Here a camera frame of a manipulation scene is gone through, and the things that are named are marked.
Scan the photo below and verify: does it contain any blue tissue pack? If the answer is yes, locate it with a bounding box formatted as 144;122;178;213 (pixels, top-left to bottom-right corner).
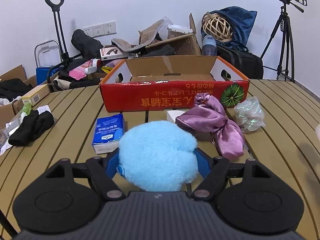
92;114;125;154

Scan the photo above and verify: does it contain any light blue plush toy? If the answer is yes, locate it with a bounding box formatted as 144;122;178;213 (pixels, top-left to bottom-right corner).
117;121;198;192

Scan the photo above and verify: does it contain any white round foam puck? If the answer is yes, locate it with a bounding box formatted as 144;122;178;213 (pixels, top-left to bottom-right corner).
315;124;320;141

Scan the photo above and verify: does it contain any pink satin bow scrunchie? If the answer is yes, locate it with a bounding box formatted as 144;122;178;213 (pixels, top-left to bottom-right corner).
175;93;245;161

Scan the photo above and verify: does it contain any white foam wedge piece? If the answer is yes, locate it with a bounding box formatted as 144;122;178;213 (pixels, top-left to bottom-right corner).
167;110;185;124

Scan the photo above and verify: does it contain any iridescent crumpled wrapper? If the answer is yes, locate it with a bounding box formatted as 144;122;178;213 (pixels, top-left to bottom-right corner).
234;96;265;133

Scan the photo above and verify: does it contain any black cloth on table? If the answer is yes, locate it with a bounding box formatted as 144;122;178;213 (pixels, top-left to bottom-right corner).
8;110;55;147

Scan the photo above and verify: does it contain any olive folding slat table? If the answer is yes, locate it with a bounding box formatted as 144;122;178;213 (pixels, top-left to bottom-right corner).
0;79;320;233

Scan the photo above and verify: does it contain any red cardboard fruit box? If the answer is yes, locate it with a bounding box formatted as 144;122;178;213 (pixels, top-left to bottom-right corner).
99;55;249;112

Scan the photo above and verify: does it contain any green small bottle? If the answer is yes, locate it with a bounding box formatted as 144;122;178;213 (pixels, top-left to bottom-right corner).
21;101;32;120

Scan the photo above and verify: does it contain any yellow small carton box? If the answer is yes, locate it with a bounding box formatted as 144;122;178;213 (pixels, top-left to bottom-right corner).
21;84;50;106

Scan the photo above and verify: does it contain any black suitcase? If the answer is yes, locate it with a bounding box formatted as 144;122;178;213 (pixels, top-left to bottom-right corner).
217;45;264;79

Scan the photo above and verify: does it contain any blue water bottle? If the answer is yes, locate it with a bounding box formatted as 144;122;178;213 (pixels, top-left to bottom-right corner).
201;35;217;56

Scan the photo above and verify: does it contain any brown cardboard box open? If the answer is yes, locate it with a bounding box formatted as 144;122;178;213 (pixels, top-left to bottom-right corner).
145;13;201;56

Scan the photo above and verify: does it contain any folding step stool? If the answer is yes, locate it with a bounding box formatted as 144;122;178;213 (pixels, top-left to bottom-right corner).
34;39;63;86

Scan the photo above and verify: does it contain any woven rattan ball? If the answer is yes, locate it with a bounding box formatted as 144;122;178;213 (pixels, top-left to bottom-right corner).
202;12;233;42

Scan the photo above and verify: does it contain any dark blue velvet bag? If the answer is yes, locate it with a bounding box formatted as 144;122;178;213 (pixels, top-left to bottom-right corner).
210;6;258;52

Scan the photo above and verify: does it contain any black drawstring bag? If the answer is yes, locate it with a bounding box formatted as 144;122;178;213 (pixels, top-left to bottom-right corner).
71;29;103;60

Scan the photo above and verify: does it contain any black camera tripod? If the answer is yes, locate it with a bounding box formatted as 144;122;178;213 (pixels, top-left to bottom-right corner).
260;2;304;83

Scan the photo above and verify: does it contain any white wall socket strip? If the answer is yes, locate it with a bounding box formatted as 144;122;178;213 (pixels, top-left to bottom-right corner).
82;21;117;37

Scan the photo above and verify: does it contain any black trolley handle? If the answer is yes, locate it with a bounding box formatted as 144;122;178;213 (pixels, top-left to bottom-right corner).
44;0;71;66

